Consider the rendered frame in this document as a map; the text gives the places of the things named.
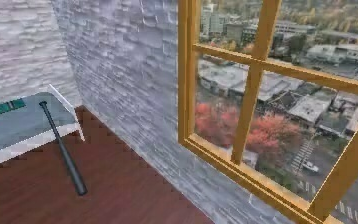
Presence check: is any wooden framed window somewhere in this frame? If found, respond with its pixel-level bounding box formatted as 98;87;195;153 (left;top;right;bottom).
177;0;358;224

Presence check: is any green flat rectangular object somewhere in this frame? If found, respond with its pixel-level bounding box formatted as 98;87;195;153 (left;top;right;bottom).
0;98;27;116

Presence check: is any black baseball bat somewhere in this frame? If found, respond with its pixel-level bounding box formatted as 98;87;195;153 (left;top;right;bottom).
38;100;89;197

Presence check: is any grey white-edged table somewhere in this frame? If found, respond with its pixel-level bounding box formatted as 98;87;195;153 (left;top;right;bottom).
0;83;86;171

